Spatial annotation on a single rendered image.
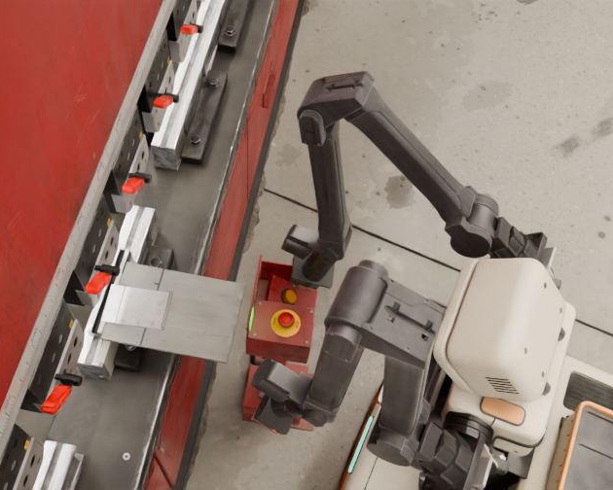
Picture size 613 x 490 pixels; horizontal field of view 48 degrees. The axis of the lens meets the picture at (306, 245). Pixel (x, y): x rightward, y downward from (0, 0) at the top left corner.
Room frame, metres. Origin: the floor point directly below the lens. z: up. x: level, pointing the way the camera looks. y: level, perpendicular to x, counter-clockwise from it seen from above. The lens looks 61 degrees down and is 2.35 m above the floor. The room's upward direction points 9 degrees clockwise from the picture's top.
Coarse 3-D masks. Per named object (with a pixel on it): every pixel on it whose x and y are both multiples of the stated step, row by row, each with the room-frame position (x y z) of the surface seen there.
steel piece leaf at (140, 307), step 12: (132, 288) 0.58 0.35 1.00; (132, 300) 0.56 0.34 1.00; (144, 300) 0.56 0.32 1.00; (156, 300) 0.56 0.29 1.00; (168, 300) 0.56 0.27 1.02; (120, 312) 0.53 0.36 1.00; (132, 312) 0.53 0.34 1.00; (144, 312) 0.53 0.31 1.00; (156, 312) 0.54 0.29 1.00; (132, 324) 0.51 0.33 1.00; (144, 324) 0.51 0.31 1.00; (156, 324) 0.51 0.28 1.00
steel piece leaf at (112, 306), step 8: (112, 288) 0.58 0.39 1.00; (120, 288) 0.58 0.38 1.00; (112, 296) 0.56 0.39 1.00; (120, 296) 0.56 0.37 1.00; (112, 304) 0.54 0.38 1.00; (120, 304) 0.54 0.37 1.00; (104, 312) 0.52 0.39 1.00; (112, 312) 0.52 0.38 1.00; (104, 320) 0.50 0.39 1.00; (112, 320) 0.51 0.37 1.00
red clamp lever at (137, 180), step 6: (132, 174) 0.70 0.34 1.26; (138, 174) 0.70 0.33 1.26; (144, 174) 0.70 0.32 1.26; (150, 174) 0.71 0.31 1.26; (132, 180) 0.67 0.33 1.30; (138, 180) 0.67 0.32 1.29; (144, 180) 0.69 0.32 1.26; (150, 180) 0.70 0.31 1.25; (126, 186) 0.64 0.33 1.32; (132, 186) 0.64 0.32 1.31; (138, 186) 0.66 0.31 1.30; (126, 192) 0.63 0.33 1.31; (132, 192) 0.63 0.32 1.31
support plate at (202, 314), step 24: (144, 288) 0.59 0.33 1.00; (168, 288) 0.60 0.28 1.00; (192, 288) 0.61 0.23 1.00; (216, 288) 0.62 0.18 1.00; (240, 288) 0.62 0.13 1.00; (168, 312) 0.54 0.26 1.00; (192, 312) 0.55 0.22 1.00; (216, 312) 0.56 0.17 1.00; (120, 336) 0.47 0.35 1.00; (144, 336) 0.48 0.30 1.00; (168, 336) 0.49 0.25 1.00; (192, 336) 0.50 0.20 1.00; (216, 336) 0.51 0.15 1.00; (216, 360) 0.46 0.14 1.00
